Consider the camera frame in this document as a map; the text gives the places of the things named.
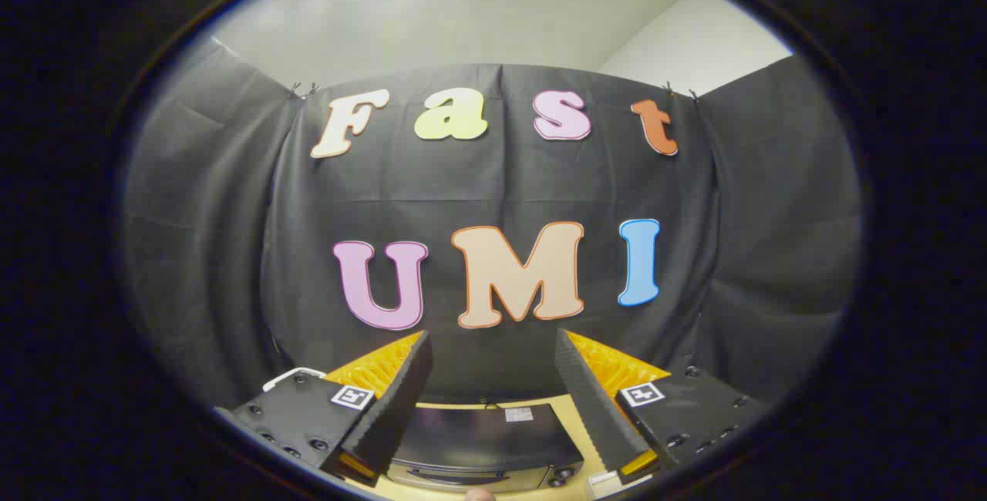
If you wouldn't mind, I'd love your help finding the black toaster oven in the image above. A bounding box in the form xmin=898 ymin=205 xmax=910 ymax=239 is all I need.
xmin=386 ymin=401 xmax=585 ymax=494

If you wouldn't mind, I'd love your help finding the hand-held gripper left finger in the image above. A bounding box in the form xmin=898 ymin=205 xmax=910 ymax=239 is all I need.
xmin=212 ymin=330 xmax=434 ymax=486

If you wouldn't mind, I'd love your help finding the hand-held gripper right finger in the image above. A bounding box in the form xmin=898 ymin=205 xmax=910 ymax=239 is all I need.
xmin=554 ymin=328 xmax=772 ymax=486

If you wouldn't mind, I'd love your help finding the white toaster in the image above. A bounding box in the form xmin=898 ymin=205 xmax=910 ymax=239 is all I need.
xmin=262 ymin=367 xmax=328 ymax=394

